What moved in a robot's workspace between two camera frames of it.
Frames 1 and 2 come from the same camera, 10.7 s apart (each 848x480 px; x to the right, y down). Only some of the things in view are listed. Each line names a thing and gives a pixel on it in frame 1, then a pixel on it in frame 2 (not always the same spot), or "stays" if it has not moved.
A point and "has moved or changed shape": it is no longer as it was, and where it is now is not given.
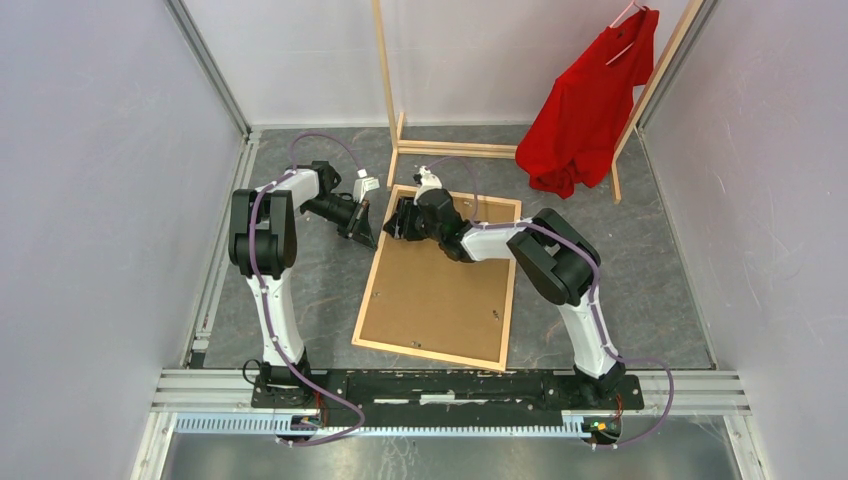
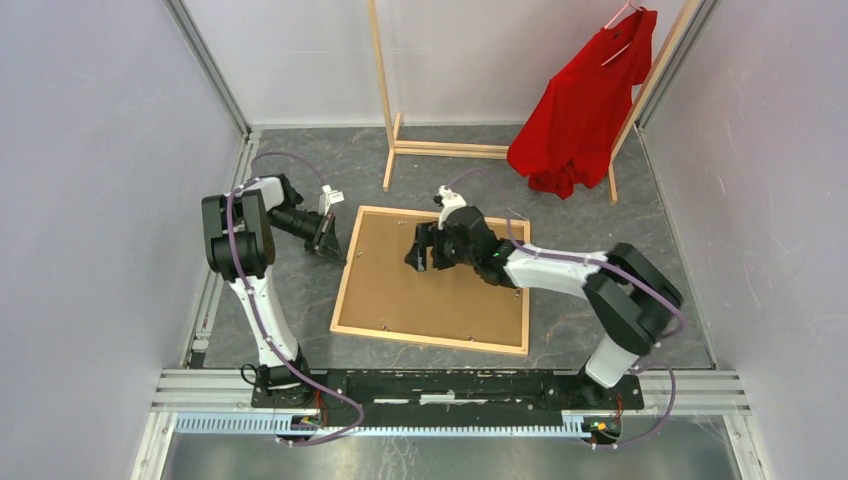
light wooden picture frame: x=396 y=189 -> x=419 y=338
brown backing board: x=424 y=299 has moved or changed shape
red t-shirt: x=568 y=144 stays
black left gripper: x=361 y=231 -> x=325 y=242
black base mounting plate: x=446 y=394 stays
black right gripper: x=395 y=228 -> x=428 y=235
